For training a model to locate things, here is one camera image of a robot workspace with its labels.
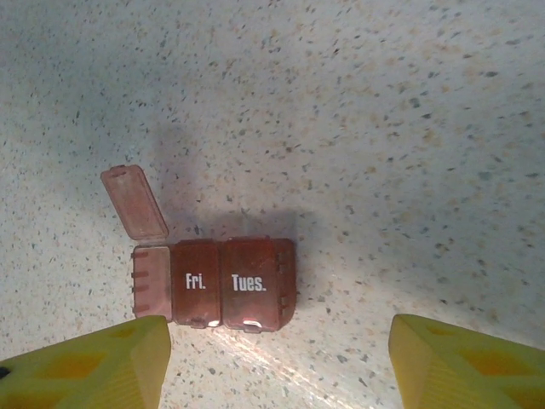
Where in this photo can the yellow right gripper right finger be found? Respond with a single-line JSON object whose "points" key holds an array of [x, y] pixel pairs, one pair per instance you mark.
{"points": [[468, 370]]}

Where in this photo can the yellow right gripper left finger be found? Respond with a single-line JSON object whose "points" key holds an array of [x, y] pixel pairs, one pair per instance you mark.
{"points": [[85, 370]]}

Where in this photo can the brown weekly pill organizer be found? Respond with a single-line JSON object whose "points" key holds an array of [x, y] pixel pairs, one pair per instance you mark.
{"points": [[238, 281]]}

